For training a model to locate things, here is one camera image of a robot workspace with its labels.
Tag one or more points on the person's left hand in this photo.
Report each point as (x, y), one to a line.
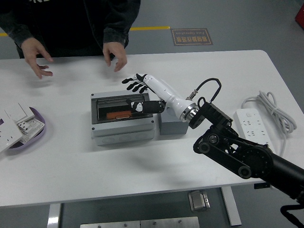
(116, 53)

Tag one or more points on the person's right hand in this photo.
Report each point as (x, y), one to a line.
(33, 53)

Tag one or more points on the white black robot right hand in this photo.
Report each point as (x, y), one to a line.
(171, 99)

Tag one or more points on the grey electrical box clear lid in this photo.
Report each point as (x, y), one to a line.
(123, 133)

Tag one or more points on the person's left forearm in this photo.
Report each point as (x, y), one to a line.
(118, 28)

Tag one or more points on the person's right forearm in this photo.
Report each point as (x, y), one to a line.
(19, 31)

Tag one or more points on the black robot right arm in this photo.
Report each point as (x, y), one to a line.
(261, 161)

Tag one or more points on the grey cube block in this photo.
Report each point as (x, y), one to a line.
(173, 126)

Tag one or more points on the silver metal box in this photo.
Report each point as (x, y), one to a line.
(199, 200)

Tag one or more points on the person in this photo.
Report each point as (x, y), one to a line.
(69, 23)

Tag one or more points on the brown floor sign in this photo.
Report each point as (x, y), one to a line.
(192, 36)

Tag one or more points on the white socket module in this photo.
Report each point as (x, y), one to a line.
(32, 126)

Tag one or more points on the purple plastic tray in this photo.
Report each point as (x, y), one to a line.
(38, 136)

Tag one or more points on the large white socket panel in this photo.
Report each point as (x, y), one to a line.
(7, 133)

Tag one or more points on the white power strip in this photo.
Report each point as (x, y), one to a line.
(251, 126)

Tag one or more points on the white table leg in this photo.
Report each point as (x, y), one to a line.
(54, 216)
(231, 209)

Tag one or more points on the red object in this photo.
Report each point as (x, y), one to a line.
(300, 15)

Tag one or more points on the white wall switch plate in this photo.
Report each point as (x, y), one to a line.
(17, 111)

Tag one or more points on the black table edge bracket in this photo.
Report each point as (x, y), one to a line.
(261, 186)

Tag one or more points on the grey metal base plate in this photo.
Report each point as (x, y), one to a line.
(140, 223)

